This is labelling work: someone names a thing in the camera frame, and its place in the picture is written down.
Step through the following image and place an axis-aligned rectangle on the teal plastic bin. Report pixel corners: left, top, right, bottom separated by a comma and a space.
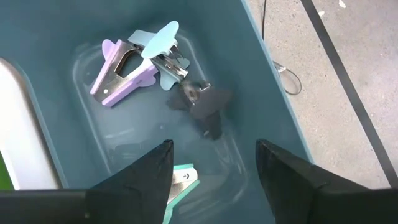
0, 0, 314, 224

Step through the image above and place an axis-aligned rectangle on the black staple remover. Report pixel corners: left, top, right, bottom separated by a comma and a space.
167, 80, 233, 141

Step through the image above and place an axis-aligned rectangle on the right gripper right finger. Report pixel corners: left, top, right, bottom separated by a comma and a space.
255, 139, 398, 224

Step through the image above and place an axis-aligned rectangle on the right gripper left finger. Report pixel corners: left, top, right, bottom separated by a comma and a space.
0, 139, 175, 224

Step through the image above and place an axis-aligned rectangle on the white plastic bin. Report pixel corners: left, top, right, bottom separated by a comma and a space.
0, 57, 62, 191

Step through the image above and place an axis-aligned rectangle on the light blue staple remover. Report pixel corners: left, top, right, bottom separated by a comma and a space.
127, 20, 191, 91

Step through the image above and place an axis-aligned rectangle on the thin dark cable loop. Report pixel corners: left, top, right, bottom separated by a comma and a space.
260, 0, 303, 96

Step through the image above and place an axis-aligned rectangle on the lilac staple remover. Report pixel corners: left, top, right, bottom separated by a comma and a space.
89, 39, 159, 108

